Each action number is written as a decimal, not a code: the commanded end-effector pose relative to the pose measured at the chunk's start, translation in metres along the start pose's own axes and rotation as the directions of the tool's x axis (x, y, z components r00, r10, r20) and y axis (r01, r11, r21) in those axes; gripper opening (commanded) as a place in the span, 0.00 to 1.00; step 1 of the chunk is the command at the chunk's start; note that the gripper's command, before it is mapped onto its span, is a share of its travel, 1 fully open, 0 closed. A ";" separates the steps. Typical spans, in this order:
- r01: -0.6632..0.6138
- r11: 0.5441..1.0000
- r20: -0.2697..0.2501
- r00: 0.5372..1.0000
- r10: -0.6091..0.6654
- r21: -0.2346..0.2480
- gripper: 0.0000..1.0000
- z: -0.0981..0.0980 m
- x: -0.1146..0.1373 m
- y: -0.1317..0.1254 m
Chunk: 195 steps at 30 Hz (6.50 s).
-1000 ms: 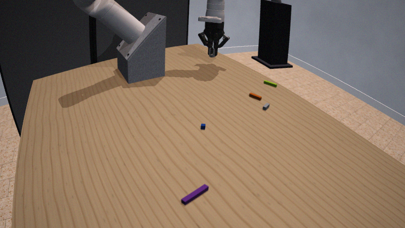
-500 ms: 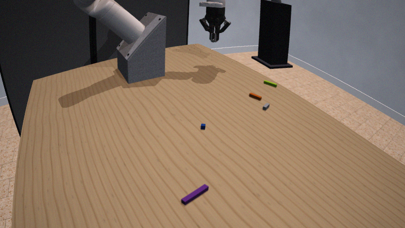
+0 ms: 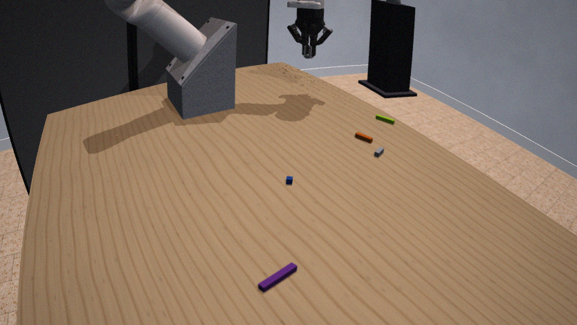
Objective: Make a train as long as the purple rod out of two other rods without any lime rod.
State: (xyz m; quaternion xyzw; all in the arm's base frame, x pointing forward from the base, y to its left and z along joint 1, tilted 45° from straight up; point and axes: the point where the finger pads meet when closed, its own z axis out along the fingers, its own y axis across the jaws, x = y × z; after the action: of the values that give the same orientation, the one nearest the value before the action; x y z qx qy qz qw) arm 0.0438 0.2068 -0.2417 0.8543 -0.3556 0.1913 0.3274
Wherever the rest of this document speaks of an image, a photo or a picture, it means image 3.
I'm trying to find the orange rod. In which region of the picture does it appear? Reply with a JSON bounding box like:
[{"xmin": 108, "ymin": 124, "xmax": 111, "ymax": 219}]
[{"xmin": 355, "ymin": 132, "xmax": 373, "ymax": 143}]

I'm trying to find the purple rod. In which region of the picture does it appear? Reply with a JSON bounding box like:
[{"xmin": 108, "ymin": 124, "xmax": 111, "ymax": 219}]
[{"xmin": 258, "ymin": 262, "xmax": 297, "ymax": 293}]

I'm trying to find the lime green rod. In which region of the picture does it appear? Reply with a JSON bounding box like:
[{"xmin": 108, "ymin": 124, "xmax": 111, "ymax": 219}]
[{"xmin": 376, "ymin": 114, "xmax": 394, "ymax": 124}]

